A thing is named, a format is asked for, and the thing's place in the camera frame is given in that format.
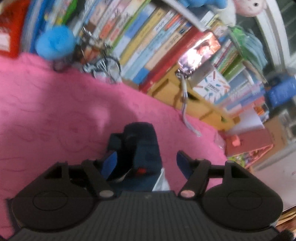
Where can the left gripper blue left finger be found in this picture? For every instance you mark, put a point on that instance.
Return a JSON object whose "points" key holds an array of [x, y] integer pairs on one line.
{"points": [[108, 165]]}

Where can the row of books right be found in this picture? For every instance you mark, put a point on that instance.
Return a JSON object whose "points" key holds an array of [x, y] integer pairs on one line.
{"points": [[241, 61]]}

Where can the cardboard box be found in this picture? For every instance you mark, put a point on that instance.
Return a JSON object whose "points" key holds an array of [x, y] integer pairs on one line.
{"points": [[282, 130]]}

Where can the wooden drawer organizer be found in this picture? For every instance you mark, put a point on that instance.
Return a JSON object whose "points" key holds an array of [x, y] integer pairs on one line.
{"points": [[169, 91]]}

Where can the blue plush ball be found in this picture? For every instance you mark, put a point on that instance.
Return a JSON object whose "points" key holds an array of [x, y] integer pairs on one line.
{"points": [[56, 43]]}

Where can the blue plush toy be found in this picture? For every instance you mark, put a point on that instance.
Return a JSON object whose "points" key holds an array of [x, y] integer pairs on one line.
{"points": [[221, 4]]}

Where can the row of books left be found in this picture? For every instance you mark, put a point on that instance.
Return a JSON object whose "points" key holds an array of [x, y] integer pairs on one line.
{"points": [[135, 30]]}

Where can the miniature bicycle model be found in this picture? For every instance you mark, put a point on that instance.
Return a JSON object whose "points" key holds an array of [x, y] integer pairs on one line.
{"points": [[96, 59]]}

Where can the pink triangular diorama house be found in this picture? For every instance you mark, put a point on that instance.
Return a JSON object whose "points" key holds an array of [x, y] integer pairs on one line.
{"points": [[247, 148]]}

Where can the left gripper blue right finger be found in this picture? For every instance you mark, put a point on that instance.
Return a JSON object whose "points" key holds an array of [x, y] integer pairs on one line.
{"points": [[186, 164]]}

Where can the pink bunny blanket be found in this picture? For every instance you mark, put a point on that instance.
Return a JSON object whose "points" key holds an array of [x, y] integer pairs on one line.
{"points": [[49, 117]]}

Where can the blue box on shelf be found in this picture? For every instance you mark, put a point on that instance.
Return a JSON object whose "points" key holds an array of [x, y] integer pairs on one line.
{"points": [[282, 92]]}

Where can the smartphone on stand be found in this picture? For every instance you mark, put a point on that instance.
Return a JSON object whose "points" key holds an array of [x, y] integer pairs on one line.
{"points": [[202, 50]]}

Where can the row of books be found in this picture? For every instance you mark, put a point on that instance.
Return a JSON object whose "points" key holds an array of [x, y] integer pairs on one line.
{"points": [[135, 30], [241, 61]]}

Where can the pink plush toy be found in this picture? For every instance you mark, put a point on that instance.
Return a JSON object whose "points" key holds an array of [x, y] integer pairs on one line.
{"points": [[250, 8]]}

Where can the navy white red jacket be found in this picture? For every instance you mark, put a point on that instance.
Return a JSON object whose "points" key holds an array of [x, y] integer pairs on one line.
{"points": [[139, 164]]}

